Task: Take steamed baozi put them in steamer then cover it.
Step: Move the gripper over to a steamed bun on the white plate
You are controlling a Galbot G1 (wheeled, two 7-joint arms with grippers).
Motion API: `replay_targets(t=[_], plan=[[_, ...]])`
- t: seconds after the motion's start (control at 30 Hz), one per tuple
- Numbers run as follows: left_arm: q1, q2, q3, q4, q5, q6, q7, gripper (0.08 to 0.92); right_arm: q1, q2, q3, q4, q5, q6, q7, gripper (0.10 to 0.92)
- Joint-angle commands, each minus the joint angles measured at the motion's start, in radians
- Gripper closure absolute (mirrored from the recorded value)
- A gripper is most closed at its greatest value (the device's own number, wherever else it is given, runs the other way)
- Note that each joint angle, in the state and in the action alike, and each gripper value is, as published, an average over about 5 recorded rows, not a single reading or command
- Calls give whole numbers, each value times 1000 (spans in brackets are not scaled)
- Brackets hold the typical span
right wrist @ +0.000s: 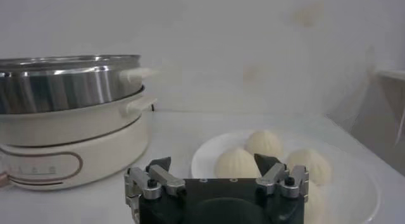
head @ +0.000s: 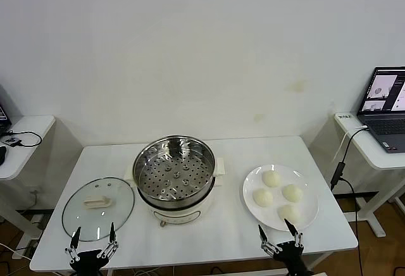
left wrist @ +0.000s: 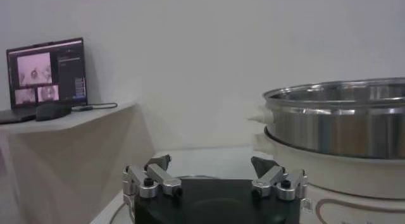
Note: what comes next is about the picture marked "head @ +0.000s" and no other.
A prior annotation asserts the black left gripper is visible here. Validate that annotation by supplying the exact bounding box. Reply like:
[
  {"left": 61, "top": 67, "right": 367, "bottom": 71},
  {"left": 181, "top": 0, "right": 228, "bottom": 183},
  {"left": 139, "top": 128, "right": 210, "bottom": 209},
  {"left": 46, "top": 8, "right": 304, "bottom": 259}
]
[{"left": 65, "top": 222, "right": 121, "bottom": 276}]

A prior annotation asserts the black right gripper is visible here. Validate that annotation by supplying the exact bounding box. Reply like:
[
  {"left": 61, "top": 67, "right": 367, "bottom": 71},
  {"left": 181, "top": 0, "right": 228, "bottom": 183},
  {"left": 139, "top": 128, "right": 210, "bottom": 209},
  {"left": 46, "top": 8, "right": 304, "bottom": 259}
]
[{"left": 258, "top": 218, "right": 309, "bottom": 276}]

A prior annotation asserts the white steamed baozi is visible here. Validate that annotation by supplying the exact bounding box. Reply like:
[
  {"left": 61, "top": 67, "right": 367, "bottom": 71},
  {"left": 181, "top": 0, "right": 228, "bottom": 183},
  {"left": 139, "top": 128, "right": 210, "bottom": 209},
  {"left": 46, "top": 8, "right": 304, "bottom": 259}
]
[
  {"left": 252, "top": 188, "right": 274, "bottom": 208},
  {"left": 277, "top": 204, "right": 301, "bottom": 225},
  {"left": 262, "top": 170, "right": 282, "bottom": 189},
  {"left": 281, "top": 183, "right": 304, "bottom": 203}
]

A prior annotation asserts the glass lid cream handle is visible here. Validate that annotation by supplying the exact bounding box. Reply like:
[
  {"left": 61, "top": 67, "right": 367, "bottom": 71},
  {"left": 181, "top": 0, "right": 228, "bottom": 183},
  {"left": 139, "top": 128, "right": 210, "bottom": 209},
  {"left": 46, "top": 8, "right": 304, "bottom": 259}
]
[{"left": 61, "top": 176, "right": 136, "bottom": 242}]

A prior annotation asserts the stainless steel steamer basket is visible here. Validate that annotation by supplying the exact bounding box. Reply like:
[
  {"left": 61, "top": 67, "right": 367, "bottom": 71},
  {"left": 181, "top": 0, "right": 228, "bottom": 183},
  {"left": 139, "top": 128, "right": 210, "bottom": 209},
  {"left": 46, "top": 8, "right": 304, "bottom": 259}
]
[{"left": 132, "top": 134, "right": 216, "bottom": 210}]

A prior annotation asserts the white round plate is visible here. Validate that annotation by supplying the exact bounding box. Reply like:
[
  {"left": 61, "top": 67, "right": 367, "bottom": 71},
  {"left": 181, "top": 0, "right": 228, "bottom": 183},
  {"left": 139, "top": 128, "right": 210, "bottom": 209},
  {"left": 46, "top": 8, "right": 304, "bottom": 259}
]
[{"left": 242, "top": 163, "right": 320, "bottom": 232}]

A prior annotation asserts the white power strip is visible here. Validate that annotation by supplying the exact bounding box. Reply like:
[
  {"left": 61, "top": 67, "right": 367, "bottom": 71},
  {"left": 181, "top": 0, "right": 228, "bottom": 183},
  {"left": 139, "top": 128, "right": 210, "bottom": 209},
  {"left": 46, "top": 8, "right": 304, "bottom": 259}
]
[{"left": 30, "top": 213, "right": 45, "bottom": 230}]

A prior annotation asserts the cream electric cooking pot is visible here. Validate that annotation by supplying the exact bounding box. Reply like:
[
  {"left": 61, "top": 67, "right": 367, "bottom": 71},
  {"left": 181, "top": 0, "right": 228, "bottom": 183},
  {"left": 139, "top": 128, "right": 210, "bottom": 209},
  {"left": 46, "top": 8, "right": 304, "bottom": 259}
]
[{"left": 123, "top": 157, "right": 226, "bottom": 228}]

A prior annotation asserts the white side table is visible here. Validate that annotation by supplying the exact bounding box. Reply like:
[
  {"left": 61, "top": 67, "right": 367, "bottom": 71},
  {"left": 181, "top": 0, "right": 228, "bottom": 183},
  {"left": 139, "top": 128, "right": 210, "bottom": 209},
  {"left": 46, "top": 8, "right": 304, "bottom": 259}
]
[
  {"left": 0, "top": 115, "right": 56, "bottom": 258},
  {"left": 334, "top": 111, "right": 405, "bottom": 238}
]

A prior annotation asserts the grey open laptop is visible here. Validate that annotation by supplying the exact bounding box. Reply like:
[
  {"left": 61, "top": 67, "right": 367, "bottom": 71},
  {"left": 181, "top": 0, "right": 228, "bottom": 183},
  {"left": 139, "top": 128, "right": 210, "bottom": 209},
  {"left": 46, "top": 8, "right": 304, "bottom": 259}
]
[{"left": 357, "top": 65, "right": 405, "bottom": 154}]

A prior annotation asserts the black open laptop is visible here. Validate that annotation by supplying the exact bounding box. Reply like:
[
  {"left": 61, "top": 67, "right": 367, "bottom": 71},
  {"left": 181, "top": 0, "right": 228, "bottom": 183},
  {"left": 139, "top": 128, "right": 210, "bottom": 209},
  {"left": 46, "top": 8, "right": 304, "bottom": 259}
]
[{"left": 0, "top": 84, "right": 13, "bottom": 136}]

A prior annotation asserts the white floor cable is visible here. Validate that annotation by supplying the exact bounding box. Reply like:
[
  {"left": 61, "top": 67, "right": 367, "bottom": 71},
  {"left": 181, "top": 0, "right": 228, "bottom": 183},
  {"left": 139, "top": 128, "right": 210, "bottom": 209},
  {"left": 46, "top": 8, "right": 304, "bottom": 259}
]
[{"left": 0, "top": 242, "right": 32, "bottom": 261}]

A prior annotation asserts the black cable with adapter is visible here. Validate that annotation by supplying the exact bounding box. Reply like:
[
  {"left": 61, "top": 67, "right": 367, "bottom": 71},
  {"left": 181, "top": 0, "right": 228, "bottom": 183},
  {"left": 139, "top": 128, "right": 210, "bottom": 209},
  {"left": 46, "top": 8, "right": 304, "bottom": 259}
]
[{"left": 330, "top": 126, "right": 370, "bottom": 276}]

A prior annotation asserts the thin black looped cable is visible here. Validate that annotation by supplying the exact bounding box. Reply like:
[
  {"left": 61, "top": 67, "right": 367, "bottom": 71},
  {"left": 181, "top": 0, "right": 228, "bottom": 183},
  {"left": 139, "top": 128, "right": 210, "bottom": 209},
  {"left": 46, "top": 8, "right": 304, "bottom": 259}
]
[{"left": 6, "top": 129, "right": 42, "bottom": 147}]

